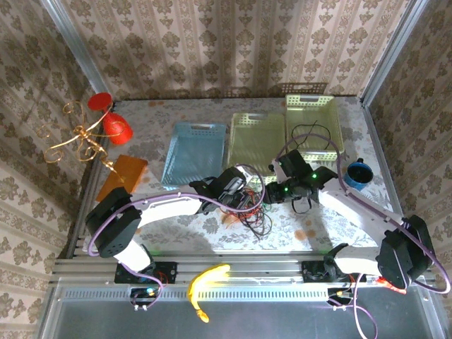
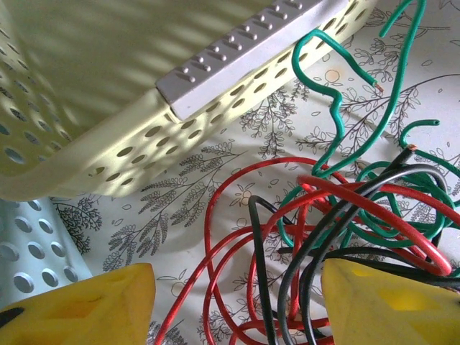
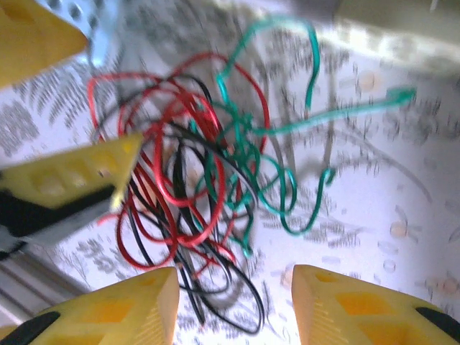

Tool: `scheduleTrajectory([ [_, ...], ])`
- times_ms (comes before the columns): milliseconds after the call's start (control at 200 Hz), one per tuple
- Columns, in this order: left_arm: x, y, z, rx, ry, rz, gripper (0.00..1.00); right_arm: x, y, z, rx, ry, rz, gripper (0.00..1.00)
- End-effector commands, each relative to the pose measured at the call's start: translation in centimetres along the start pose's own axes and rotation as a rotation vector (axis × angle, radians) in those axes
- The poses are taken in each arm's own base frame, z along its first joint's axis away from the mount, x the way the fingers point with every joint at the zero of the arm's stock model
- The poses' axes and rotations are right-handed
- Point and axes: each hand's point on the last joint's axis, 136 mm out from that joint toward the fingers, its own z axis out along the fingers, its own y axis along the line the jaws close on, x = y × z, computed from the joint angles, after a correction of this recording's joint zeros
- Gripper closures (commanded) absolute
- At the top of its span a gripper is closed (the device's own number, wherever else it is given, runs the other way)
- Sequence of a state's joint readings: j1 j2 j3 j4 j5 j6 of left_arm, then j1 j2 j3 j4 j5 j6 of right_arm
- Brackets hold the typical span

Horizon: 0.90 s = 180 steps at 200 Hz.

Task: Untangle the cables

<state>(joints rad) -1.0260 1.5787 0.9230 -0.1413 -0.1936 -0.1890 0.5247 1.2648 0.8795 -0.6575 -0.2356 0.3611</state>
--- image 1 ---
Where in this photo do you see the orange board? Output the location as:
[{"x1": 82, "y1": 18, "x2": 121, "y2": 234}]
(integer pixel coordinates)
[{"x1": 95, "y1": 154, "x2": 149, "y2": 204}]

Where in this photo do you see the red cable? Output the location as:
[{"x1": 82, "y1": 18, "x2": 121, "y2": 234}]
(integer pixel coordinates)
[{"x1": 220, "y1": 186, "x2": 270, "y2": 230}]

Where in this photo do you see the blue perforated plastic basket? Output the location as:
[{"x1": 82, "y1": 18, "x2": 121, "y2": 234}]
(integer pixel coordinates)
[{"x1": 160, "y1": 121, "x2": 227, "y2": 188}]

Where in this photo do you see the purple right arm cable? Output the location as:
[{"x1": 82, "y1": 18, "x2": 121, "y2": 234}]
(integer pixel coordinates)
[{"x1": 275, "y1": 133, "x2": 452, "y2": 339}]

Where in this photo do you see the deep pale yellow basket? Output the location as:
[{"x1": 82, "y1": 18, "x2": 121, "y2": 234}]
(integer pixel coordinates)
[{"x1": 284, "y1": 93, "x2": 346, "y2": 163}]

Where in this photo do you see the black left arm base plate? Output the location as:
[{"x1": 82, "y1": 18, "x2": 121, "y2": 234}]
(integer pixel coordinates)
[{"x1": 114, "y1": 261, "x2": 178, "y2": 285}]

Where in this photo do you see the perforated metal strip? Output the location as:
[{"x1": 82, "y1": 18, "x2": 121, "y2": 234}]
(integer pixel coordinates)
[{"x1": 58, "y1": 286, "x2": 331, "y2": 301}]

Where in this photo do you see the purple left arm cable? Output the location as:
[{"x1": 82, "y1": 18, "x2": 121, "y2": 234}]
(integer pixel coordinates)
[{"x1": 87, "y1": 162, "x2": 266, "y2": 311}]

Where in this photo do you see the aluminium frame post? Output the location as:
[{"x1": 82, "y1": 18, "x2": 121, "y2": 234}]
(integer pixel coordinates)
[
  {"x1": 38, "y1": 0, "x2": 112, "y2": 95},
  {"x1": 359, "y1": 0, "x2": 434, "y2": 104}
]

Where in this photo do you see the red plastic goblet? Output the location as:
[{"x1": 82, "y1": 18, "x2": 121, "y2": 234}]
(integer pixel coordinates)
[{"x1": 87, "y1": 92, "x2": 134, "y2": 145}]

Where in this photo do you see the gold wire ornament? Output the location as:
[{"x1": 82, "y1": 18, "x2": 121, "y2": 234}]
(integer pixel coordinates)
[{"x1": 36, "y1": 100, "x2": 126, "y2": 184}]

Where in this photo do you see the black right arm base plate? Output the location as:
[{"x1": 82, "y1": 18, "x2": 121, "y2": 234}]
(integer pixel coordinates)
[{"x1": 302, "y1": 260, "x2": 367, "y2": 284}]

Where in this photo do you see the yellow banana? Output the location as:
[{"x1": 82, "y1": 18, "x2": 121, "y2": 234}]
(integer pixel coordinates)
[{"x1": 186, "y1": 263, "x2": 232, "y2": 324}]

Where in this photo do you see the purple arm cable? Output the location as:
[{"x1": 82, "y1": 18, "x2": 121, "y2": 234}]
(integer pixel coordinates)
[
  {"x1": 87, "y1": 162, "x2": 266, "y2": 311},
  {"x1": 275, "y1": 133, "x2": 452, "y2": 339}
]

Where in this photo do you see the red snack packet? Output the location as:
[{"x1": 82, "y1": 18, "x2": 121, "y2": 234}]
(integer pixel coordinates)
[{"x1": 376, "y1": 277, "x2": 407, "y2": 296}]

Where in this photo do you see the black connector box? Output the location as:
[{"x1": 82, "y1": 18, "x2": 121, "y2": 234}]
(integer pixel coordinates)
[
  {"x1": 129, "y1": 286, "x2": 160, "y2": 311},
  {"x1": 327, "y1": 287, "x2": 354, "y2": 311}
]

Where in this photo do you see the blue mug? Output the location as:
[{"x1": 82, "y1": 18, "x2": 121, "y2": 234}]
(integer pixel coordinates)
[{"x1": 344, "y1": 157, "x2": 374, "y2": 192}]

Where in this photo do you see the aluminium frame rail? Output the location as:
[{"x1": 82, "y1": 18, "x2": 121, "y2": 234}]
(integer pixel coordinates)
[{"x1": 49, "y1": 256, "x2": 437, "y2": 286}]

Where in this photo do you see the shallow pale yellow basket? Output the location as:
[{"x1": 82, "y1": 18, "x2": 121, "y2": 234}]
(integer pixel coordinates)
[{"x1": 225, "y1": 112, "x2": 287, "y2": 177}]

